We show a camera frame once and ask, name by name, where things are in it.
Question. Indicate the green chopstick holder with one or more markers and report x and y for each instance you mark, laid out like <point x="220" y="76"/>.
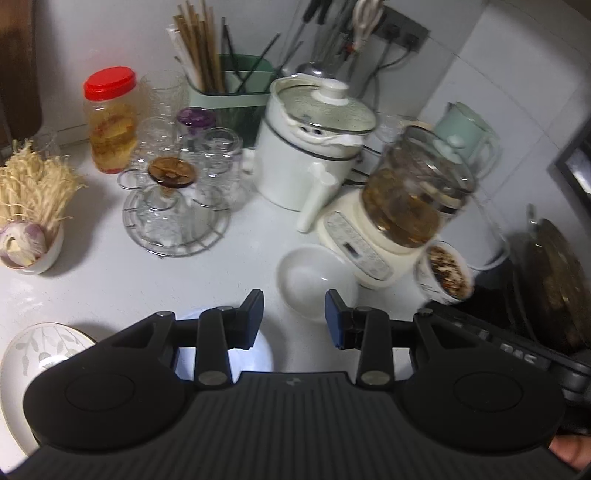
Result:
<point x="244" y="106"/>

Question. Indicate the white electric pot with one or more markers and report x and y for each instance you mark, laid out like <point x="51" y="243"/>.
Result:
<point x="295" y="161"/>

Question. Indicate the wooden cutting board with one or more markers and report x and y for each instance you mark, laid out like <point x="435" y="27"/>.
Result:
<point x="18" y="69"/>

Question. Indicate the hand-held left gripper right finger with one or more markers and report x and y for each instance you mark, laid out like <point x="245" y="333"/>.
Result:
<point x="334" y="323"/>

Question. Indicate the small bowl with brown scraps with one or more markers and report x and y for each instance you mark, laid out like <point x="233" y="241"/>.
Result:
<point x="448" y="272"/>

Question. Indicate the black framed panel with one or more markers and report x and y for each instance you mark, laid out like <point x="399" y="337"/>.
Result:
<point x="575" y="170"/>

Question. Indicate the purple base drinking glass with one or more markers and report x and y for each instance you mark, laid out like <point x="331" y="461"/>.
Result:
<point x="196" y="117"/>

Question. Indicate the glass kettle with tea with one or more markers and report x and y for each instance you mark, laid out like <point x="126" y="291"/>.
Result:
<point x="415" y="194"/>

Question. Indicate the person's right hand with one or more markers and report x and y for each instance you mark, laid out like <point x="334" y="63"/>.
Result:
<point x="572" y="450"/>

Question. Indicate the small clear glass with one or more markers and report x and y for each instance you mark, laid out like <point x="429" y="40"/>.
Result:
<point x="47" y="143"/>

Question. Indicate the black chopsticks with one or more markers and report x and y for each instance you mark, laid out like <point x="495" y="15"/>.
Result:
<point x="251" y="60"/>

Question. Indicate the pale green jug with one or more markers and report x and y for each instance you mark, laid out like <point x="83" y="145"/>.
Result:
<point x="466" y="134"/>

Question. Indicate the enoki mushroom bunch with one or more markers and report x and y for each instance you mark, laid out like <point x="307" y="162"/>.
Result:
<point x="32" y="184"/>

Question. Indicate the plain white bowl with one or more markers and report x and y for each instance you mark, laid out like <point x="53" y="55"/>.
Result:
<point x="314" y="281"/>

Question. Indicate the cream electric kettle base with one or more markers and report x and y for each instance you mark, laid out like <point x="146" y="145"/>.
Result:
<point x="355" y="249"/>

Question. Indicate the amber base drinking glass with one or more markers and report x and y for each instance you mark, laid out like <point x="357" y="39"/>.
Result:
<point x="171" y="173"/>

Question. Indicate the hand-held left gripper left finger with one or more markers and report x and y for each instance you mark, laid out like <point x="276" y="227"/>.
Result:
<point x="254" y="318"/>

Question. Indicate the white bowl with garlic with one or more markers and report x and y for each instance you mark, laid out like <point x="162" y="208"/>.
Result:
<point x="44" y="258"/>

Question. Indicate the dark wok with lid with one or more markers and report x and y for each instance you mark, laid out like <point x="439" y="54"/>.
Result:
<point x="549" y="272"/>

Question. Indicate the hanging metal utensils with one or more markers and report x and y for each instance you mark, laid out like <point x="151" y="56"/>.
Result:
<point x="323" y="32"/>

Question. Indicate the bundle of wooden chopsticks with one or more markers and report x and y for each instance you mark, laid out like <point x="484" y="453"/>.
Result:
<point x="198" y="50"/>

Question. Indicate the grey wall outlet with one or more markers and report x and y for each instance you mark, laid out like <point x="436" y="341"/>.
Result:
<point x="401" y="27"/>

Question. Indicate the leaf print white plate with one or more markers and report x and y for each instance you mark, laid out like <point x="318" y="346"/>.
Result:
<point x="41" y="350"/>

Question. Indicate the red lid glass jar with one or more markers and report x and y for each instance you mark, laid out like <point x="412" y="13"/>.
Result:
<point x="111" y="134"/>

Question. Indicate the white whisk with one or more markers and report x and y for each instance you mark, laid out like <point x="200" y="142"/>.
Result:
<point x="367" y="23"/>

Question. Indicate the clear drinking glass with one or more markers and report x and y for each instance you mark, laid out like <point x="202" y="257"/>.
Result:
<point x="221" y="166"/>
<point x="154" y="143"/>

